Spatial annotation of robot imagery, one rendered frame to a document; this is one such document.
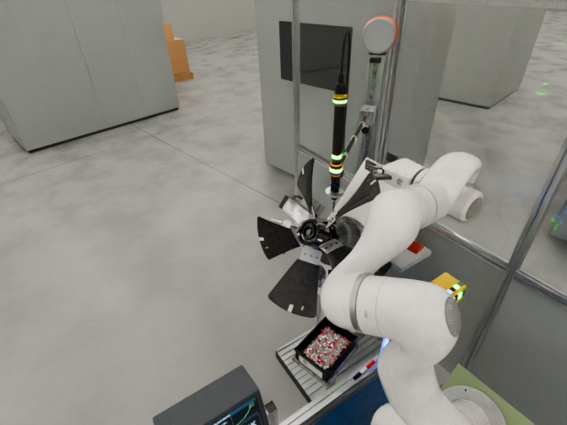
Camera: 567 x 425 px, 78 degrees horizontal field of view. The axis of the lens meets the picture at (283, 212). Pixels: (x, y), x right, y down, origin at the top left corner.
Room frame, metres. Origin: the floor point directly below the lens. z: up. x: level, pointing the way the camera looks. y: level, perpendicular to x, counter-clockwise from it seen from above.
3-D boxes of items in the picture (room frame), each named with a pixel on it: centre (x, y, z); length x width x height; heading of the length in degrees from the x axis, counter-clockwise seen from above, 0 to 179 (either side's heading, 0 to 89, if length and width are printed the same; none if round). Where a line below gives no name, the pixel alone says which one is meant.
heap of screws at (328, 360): (0.86, -0.15, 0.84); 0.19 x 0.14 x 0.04; 137
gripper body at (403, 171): (0.87, -0.36, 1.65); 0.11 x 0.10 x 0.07; 32
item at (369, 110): (1.69, -0.44, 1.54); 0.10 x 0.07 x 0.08; 157
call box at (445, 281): (0.97, -0.64, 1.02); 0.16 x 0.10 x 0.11; 122
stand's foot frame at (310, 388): (1.34, -0.29, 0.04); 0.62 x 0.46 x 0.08; 122
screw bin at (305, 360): (0.87, -0.15, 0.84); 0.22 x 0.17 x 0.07; 137
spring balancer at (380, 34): (1.78, -0.48, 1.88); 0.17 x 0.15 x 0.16; 32
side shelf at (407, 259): (1.51, -0.60, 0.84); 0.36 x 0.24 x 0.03; 32
